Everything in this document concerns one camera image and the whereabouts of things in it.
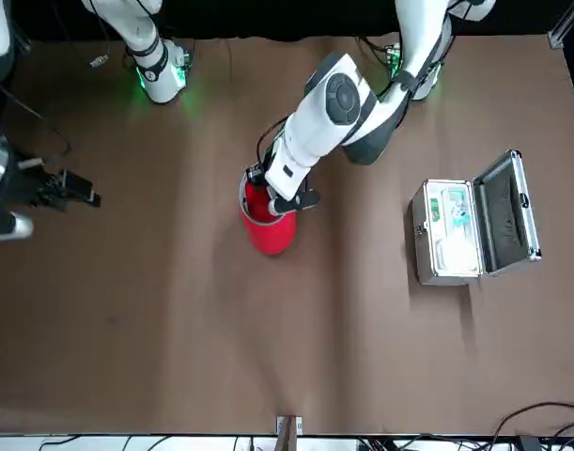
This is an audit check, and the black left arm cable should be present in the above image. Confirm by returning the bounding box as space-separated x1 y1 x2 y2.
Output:
256 116 290 165

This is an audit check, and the long black desk cable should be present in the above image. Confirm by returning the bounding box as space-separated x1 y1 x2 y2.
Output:
490 401 574 451

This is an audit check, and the aluminium frame post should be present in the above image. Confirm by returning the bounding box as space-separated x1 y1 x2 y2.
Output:
275 415 303 451

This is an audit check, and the aluminium carry case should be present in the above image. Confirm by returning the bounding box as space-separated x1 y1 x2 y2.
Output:
411 148 543 287

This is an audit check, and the aluminium frame rail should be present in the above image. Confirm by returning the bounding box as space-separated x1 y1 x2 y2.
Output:
547 0 574 48

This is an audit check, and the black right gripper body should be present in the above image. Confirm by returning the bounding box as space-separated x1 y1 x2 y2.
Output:
4 161 68 213

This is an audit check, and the black cable with metal connector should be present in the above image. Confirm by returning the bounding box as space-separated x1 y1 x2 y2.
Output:
86 13 112 70

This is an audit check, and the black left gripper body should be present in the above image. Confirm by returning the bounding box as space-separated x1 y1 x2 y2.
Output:
267 188 323 216

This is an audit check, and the red cylindrical trash can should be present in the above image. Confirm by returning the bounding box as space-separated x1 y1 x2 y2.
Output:
239 171 299 257

